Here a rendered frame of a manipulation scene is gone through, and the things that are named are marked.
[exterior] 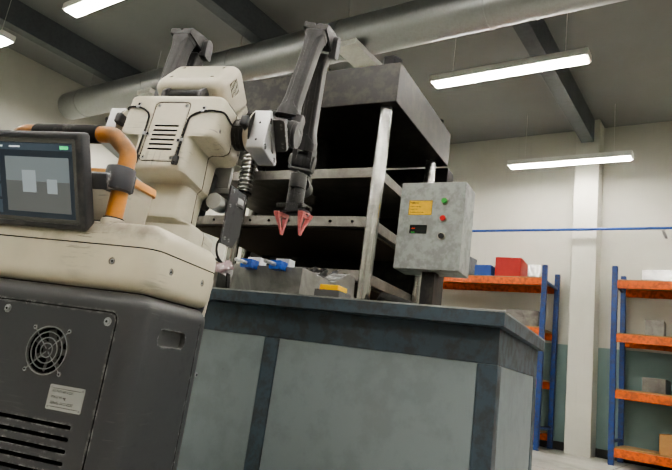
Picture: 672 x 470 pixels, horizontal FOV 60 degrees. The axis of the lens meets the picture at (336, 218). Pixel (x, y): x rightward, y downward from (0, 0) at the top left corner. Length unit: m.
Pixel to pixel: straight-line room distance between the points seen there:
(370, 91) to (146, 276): 1.92
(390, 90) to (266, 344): 1.42
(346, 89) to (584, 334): 5.75
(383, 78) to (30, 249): 1.95
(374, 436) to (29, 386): 0.86
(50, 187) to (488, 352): 1.05
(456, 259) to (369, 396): 1.06
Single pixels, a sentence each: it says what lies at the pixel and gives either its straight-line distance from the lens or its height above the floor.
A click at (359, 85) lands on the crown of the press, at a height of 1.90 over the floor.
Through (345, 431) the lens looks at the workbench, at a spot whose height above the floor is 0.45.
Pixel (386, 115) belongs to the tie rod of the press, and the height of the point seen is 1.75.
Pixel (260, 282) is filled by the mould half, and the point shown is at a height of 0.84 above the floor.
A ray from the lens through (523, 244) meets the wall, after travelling 8.71.
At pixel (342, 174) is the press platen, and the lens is 2.83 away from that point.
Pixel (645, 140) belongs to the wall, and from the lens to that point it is 8.84.
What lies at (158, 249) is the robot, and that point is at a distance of 1.07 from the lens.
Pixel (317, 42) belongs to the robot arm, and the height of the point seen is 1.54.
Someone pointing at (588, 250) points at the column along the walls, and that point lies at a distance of 8.16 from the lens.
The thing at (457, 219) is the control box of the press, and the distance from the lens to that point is 2.58.
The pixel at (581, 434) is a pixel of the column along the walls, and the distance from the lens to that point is 7.96.
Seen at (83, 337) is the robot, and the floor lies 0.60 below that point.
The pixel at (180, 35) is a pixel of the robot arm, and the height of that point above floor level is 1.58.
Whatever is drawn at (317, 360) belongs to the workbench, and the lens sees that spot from 1.71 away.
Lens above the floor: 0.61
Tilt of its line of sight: 14 degrees up
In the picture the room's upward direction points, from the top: 8 degrees clockwise
